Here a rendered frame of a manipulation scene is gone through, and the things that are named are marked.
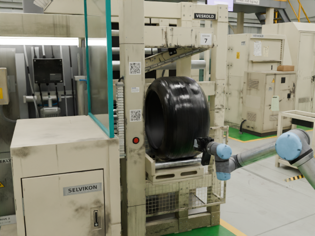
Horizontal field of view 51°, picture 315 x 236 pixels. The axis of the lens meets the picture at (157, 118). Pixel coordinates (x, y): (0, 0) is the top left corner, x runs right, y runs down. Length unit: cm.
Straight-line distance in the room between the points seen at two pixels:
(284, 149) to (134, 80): 96
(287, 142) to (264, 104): 510
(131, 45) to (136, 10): 20
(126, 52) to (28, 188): 103
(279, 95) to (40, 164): 598
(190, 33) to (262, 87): 429
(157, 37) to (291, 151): 124
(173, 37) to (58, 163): 138
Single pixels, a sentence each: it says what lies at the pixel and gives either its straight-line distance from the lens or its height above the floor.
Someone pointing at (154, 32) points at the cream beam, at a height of 174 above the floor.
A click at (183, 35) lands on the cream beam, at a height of 172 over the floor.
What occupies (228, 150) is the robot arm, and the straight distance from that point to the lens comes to 174.
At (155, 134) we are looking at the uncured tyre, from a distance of 244.
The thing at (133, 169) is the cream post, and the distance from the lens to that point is 214.
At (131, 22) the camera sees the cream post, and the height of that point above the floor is 178.
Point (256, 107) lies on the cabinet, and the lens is 673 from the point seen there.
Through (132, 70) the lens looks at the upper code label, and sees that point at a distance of 201.
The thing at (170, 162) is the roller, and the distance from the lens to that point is 213.
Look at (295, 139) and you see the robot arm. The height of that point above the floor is 123.
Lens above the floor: 160
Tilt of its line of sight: 11 degrees down
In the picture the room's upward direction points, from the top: straight up
